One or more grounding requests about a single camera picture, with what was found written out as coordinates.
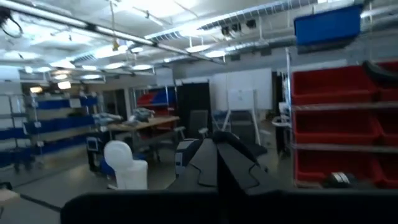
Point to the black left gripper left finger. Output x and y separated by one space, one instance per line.
205 168

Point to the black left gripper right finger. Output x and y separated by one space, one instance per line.
236 168

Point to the heap of clothes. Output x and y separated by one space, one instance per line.
143 114

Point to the blue white device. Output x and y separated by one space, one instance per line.
186 155

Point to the grey office chair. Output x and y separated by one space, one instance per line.
197 123

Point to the small whiteboard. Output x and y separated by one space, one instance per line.
241 99

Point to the wooden work table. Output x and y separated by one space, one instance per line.
149 123

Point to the red storage bin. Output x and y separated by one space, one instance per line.
335 127
390 127
388 93
311 165
390 171
332 84

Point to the metal shelf rack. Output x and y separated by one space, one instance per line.
335 107

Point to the blue shelf bin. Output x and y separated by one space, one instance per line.
59 124
12 133
53 103
62 144

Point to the yellow hanging tag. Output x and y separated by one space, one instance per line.
115 46

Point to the large blue storage bin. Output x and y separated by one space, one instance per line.
326 26

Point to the overhead frame rail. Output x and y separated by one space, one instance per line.
124 35

